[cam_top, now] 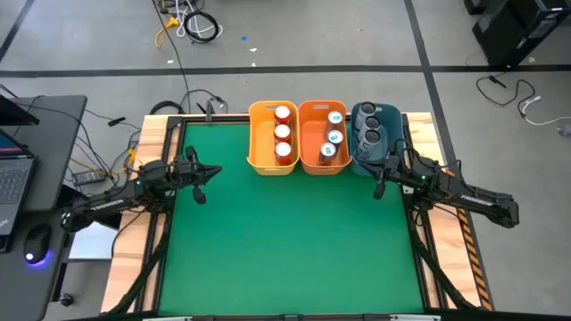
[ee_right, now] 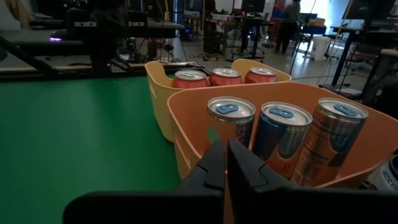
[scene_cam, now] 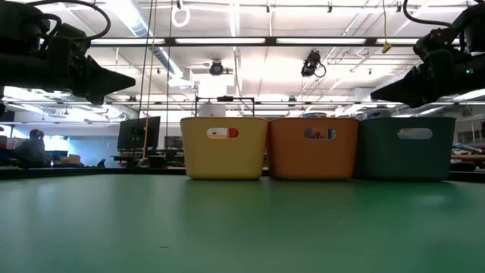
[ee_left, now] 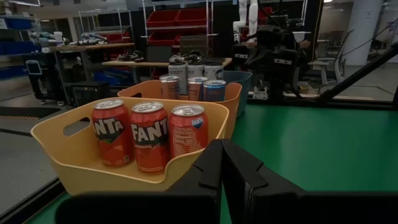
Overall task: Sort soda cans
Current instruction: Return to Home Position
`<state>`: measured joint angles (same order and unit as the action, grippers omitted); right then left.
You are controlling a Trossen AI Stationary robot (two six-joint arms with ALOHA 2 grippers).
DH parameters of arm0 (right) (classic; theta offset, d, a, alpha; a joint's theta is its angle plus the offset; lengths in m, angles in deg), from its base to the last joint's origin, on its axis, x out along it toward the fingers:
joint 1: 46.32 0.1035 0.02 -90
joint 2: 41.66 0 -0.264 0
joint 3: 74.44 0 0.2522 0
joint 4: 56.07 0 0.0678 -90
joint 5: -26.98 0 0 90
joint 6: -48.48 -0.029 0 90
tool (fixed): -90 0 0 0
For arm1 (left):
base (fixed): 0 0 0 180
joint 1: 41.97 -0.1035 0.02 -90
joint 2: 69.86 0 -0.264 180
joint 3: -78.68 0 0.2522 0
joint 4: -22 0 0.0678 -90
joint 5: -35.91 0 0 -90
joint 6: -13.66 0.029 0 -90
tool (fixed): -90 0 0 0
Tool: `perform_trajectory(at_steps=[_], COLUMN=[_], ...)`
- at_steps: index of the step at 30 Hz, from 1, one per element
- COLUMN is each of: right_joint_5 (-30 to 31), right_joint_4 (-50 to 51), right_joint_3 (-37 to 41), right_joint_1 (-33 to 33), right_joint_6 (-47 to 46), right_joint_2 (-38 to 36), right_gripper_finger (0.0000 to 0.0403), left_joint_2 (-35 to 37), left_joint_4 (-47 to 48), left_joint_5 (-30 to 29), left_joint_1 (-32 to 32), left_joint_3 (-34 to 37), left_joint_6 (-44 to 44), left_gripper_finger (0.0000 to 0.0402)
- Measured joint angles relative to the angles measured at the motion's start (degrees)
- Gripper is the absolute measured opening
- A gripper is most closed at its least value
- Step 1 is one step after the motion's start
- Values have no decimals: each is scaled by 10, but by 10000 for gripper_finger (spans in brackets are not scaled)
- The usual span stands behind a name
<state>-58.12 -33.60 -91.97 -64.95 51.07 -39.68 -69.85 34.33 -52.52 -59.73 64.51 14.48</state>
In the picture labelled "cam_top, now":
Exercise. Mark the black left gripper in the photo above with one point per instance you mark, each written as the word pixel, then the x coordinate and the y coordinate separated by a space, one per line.
pixel 185 173

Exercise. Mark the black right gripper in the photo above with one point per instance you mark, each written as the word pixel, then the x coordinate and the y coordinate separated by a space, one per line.
pixel 399 168

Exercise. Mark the white Celsius drink can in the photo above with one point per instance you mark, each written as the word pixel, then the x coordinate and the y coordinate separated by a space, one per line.
pixel 371 122
pixel 372 136
pixel 366 109

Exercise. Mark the blue silver Red Bull can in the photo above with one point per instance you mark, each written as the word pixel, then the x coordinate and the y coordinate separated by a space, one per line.
pixel 334 136
pixel 328 151
pixel 335 118

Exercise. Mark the orange plastic bin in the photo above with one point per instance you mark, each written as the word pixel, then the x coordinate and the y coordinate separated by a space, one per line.
pixel 314 147

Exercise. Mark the yellow plastic bin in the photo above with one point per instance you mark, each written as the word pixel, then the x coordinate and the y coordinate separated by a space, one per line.
pixel 265 147

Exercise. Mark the orange Fanta soda can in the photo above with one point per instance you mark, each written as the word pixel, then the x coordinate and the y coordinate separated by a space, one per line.
pixel 282 114
pixel 283 152
pixel 282 132

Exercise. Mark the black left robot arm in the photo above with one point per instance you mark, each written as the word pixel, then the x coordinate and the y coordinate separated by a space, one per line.
pixel 107 204

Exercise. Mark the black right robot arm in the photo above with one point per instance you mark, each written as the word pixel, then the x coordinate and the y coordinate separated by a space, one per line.
pixel 479 200

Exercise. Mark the teal plastic bin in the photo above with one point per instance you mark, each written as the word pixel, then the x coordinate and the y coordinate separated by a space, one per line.
pixel 392 129

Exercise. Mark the small black plug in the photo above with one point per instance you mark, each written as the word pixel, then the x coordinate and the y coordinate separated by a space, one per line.
pixel 117 120

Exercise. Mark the black power brick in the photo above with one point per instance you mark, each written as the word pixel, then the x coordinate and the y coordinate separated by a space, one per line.
pixel 89 177

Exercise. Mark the white panel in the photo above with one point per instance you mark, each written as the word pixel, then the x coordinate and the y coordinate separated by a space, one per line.
pixel 91 241

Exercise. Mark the black desk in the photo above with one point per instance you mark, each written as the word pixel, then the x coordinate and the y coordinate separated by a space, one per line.
pixel 62 129

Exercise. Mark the yellow black hazard tape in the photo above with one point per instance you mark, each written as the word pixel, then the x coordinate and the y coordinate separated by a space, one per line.
pixel 479 276

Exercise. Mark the black computer tower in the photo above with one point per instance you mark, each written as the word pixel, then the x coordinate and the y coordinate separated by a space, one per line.
pixel 553 18
pixel 474 5
pixel 504 40

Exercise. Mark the black computer mouse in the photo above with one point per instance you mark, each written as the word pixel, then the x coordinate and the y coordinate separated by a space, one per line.
pixel 38 241

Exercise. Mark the black caster wheel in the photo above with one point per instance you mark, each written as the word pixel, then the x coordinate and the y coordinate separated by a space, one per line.
pixel 67 299

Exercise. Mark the dark grey laptop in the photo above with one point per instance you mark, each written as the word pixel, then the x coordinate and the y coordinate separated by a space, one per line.
pixel 15 183

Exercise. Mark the grey plug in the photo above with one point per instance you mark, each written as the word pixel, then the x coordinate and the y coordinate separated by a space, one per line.
pixel 564 130

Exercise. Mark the black monitor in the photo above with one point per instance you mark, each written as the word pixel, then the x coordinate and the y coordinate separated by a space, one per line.
pixel 13 113

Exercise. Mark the grey metal post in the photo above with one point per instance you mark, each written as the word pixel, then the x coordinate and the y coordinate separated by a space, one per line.
pixel 209 113

